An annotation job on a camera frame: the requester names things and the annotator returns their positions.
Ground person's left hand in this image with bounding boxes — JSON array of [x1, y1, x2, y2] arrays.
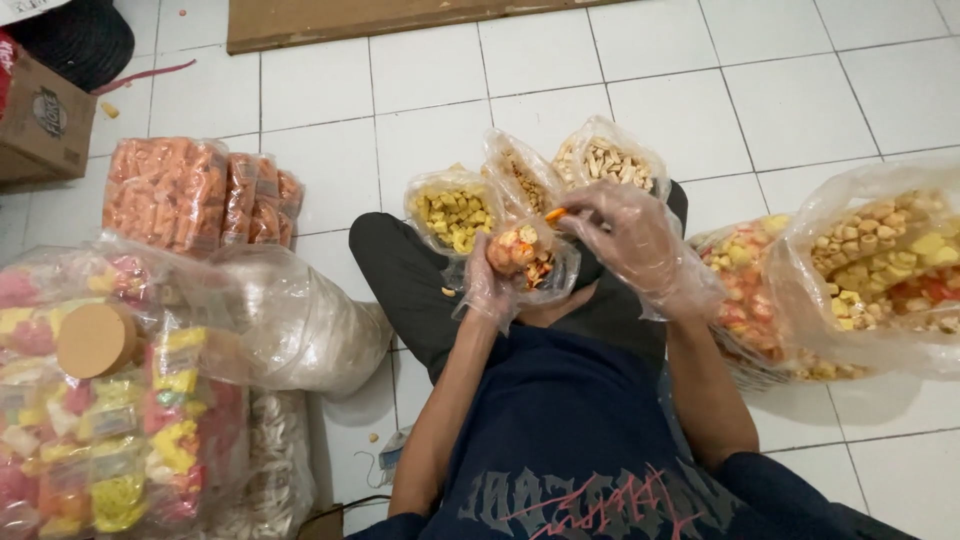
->
[[453, 229, 543, 335]]

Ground person's right hand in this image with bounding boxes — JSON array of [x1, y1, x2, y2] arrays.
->
[[557, 178, 727, 322]]

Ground small clear mixed snack bag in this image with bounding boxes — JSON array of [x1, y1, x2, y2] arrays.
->
[[483, 213, 583, 309]]

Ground bag of beige stick snacks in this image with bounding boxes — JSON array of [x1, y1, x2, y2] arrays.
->
[[551, 114, 673, 202]]

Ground bag of yellow square snacks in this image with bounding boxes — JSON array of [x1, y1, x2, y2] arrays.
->
[[403, 166, 502, 260]]

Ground bag of small brown snacks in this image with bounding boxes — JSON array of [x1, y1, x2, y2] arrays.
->
[[482, 128, 562, 220]]

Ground person's black trousers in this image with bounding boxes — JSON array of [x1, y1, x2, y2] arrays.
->
[[348, 180, 690, 385]]

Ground sack of mixed snack packets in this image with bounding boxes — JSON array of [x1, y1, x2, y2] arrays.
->
[[687, 213, 875, 393]]

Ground large clear whitish plastic bag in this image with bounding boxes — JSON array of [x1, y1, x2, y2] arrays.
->
[[196, 243, 394, 399]]

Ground orange snack packet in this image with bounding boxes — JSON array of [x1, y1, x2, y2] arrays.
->
[[221, 153, 261, 247], [249, 156, 283, 246], [276, 169, 306, 249]]

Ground person's dark blue shirt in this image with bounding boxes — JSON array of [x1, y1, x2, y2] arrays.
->
[[346, 321, 920, 540]]

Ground white blue plastic scrap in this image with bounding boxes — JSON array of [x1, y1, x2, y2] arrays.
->
[[355, 425, 415, 490]]

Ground flat cardboard sheet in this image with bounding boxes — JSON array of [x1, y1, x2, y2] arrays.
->
[[226, 0, 631, 56]]

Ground large clear mixed snack sack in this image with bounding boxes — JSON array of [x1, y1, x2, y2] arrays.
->
[[766, 159, 960, 380]]

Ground small cardboard piece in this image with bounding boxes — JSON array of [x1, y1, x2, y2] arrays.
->
[[297, 502, 348, 540]]

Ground large bag of orange snacks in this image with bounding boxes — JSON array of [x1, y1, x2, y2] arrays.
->
[[102, 136, 231, 261]]

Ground pink plastic strip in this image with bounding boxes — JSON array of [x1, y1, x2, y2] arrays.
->
[[91, 59, 198, 96]]

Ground brown round tape roll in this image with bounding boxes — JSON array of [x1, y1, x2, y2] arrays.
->
[[56, 302, 141, 381]]

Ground bag of colourful snack packets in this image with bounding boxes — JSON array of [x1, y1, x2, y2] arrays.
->
[[0, 231, 252, 540]]

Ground black round basket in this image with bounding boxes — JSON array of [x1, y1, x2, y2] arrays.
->
[[6, 0, 137, 94]]

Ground brown cardboard box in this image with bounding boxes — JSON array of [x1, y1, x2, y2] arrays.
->
[[0, 43, 99, 190]]

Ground red plastic wrapper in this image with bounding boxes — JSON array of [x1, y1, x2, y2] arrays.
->
[[0, 30, 21, 121]]

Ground white paper sheet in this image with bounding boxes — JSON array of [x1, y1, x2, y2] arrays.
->
[[0, 0, 70, 27]]

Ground bag of white ring snacks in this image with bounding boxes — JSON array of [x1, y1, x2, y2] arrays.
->
[[196, 388, 318, 540]]

